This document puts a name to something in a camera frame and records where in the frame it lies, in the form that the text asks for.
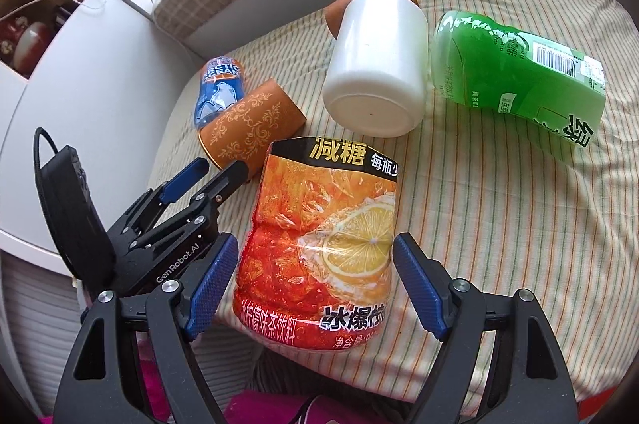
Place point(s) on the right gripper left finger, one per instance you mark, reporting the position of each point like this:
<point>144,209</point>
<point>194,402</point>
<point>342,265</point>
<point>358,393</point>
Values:
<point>102,381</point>

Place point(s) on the green tea bottle cup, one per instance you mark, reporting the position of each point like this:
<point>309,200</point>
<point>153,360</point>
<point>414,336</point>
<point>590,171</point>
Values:
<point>481,64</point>

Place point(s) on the blue label water bottle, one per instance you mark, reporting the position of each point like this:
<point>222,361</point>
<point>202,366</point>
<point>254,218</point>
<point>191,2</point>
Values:
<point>221,85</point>

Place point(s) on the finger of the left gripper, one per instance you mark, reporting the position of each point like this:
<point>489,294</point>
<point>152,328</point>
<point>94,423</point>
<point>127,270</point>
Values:
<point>224,184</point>
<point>174,189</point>

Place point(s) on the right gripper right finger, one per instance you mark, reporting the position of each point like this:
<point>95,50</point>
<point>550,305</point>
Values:
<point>527,379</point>

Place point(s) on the white plastic cup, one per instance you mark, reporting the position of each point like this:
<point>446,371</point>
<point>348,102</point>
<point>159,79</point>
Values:
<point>376,82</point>

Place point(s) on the orange lemon tea bottle cup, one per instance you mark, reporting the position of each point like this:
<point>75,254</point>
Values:
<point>315,271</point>

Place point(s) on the white cabinet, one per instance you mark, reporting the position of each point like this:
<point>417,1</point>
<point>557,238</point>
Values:
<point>106,86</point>

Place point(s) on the red white vase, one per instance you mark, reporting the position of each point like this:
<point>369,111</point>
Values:
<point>30,48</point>

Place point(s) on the pink clothing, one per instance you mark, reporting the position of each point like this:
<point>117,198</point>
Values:
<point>281,391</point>

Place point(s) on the brown patterned paper cup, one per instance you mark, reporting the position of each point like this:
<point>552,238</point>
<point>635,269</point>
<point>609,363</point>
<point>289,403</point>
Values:
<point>245,131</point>

